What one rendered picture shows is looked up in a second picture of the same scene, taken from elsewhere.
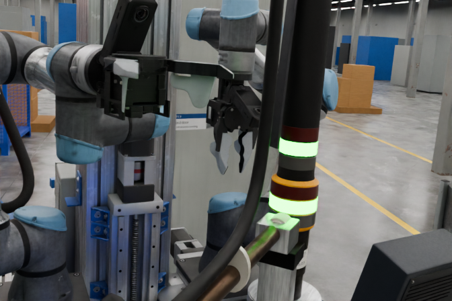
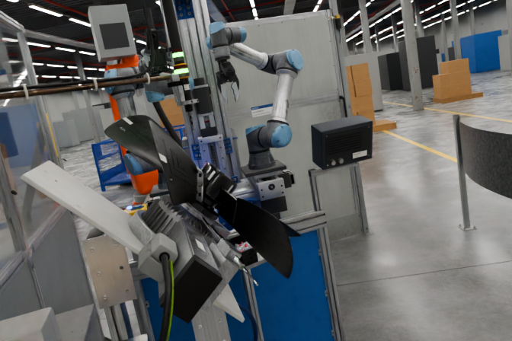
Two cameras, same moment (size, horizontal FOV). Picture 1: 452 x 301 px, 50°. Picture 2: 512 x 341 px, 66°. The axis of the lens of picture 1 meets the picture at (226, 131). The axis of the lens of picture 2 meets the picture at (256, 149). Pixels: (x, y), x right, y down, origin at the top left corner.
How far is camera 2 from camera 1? 0.99 m
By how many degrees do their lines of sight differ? 16
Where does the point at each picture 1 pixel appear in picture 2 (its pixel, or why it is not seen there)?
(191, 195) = (276, 155)
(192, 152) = not seen: hidden behind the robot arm
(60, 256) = not seen: hidden behind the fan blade
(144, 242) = (218, 157)
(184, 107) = (258, 101)
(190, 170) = not seen: hidden behind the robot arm
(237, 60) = (219, 50)
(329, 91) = (292, 59)
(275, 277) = (176, 91)
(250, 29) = (221, 36)
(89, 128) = (155, 86)
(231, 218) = (254, 135)
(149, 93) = (160, 62)
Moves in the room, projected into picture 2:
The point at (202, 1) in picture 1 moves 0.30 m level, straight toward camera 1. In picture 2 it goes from (255, 36) to (247, 33)
